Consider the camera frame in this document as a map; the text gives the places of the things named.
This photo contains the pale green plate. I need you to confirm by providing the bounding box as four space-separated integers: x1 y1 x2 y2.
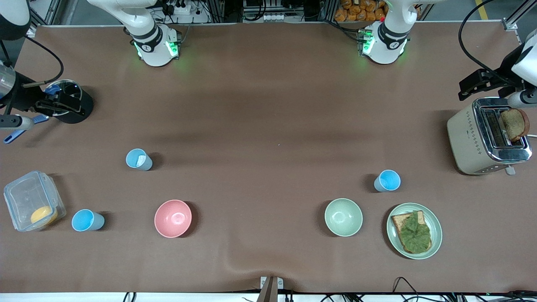
386 203 443 260

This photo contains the yellow round food piece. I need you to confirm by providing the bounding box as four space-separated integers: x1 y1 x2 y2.
30 206 58 226

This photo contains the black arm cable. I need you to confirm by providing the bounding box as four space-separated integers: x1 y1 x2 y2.
21 34 65 89
458 0 514 84

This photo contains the brown table cover mat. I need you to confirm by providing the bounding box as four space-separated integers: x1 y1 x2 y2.
0 22 537 294

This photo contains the green lettuce leaf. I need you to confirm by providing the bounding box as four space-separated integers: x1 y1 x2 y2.
398 211 432 254

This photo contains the glass lid with blue knob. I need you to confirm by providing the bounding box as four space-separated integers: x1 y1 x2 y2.
42 80 82 116

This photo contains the bag of orange buns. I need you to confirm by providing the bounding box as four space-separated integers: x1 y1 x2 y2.
334 0 386 22

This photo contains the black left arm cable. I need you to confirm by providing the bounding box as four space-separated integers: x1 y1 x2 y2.
458 0 514 84

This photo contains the pale green bowl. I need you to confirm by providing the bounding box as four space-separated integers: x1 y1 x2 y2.
324 198 363 237

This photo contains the clear plastic food container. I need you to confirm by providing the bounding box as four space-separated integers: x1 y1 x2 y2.
3 170 67 232

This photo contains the toast slice under lettuce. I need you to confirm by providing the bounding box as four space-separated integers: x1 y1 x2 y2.
391 211 433 254

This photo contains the cream and chrome toaster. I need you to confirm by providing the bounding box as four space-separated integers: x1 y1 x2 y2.
447 97 533 176

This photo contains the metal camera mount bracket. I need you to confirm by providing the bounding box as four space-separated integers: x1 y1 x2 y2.
257 276 284 302

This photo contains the brown bread slice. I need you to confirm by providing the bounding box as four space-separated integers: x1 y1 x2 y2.
501 108 530 142

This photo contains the looped black cable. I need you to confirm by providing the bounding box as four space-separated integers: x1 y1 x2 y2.
392 276 420 302

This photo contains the white power strip with plugs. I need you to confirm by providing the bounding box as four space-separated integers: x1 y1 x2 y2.
162 0 194 16

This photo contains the black pot with blue handle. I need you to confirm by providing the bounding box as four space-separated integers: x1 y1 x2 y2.
3 80 94 144

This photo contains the pink bowl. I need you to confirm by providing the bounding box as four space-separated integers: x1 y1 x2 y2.
154 200 193 238

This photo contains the light blue plastic cup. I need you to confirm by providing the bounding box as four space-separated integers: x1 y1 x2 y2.
71 209 105 232
374 169 401 193
126 148 153 171

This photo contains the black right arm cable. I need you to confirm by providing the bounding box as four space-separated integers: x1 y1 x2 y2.
21 34 65 89

